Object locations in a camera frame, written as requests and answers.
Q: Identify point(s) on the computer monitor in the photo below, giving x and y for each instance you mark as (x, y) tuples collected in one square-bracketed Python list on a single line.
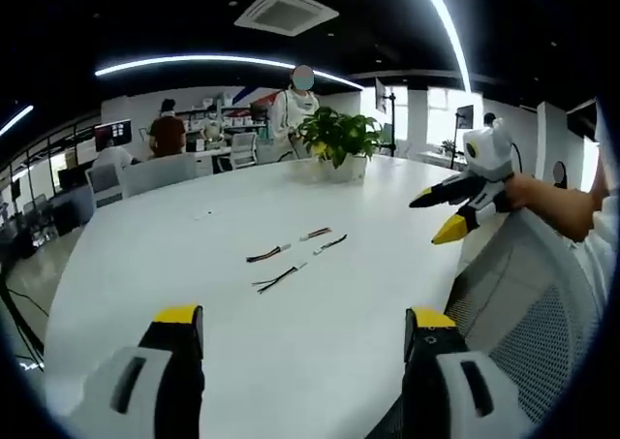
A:
[(114, 134)]

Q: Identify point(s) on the white mesh office chair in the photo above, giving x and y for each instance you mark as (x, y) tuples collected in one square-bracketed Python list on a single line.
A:
[(523, 313)]

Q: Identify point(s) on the monitor on black stand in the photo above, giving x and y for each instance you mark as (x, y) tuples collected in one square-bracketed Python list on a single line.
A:
[(466, 116), (385, 97)]

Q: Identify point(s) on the ceiling light strip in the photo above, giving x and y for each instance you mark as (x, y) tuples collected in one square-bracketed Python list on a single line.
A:
[(14, 121), (448, 17), (218, 61)]

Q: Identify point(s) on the green potted plant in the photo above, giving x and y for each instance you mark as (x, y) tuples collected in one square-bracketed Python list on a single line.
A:
[(339, 141)]

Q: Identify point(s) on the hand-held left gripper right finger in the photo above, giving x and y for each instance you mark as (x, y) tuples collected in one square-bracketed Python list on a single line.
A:
[(465, 385)]

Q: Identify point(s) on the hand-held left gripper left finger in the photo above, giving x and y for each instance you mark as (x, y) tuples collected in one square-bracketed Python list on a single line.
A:
[(145, 381)]

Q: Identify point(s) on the ceiling air conditioner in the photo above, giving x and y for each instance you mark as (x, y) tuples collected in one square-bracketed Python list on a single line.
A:
[(286, 11)]

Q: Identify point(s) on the person's right hand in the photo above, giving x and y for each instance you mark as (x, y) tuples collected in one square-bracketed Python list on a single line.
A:
[(519, 192)]

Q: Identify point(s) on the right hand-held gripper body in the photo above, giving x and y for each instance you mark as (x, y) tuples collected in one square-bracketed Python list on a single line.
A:
[(486, 148)]

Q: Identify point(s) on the grey office chair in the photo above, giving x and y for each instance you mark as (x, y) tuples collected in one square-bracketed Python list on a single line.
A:
[(157, 175), (104, 182)]

